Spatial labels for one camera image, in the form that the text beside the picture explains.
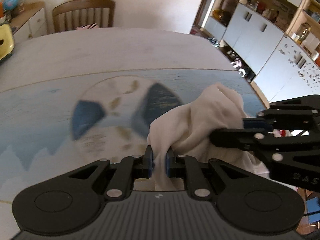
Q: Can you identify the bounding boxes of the white printed long-sleeve shirt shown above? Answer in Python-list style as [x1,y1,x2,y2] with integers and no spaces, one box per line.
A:
[147,83,268,191]

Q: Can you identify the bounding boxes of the blue patterned table mat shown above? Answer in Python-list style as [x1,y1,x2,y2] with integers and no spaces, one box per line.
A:
[1,69,264,204]

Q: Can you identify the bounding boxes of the yellow storage box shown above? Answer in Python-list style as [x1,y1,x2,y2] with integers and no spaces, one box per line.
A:
[0,23,15,62]

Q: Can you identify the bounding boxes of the pink striped bag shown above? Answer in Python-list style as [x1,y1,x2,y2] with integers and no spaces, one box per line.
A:
[76,23,99,30]

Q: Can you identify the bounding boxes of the white wooden sideboard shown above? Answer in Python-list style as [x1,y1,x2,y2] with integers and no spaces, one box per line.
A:
[10,2,48,43]

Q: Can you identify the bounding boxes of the brown wooden chair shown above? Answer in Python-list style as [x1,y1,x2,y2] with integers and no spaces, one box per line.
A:
[52,0,116,33]

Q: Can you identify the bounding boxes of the blue globe toy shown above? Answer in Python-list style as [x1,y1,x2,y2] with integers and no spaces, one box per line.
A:
[2,0,20,11]

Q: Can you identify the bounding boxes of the white wall cabinet unit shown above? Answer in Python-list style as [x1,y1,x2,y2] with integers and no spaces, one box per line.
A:
[204,0,319,102]

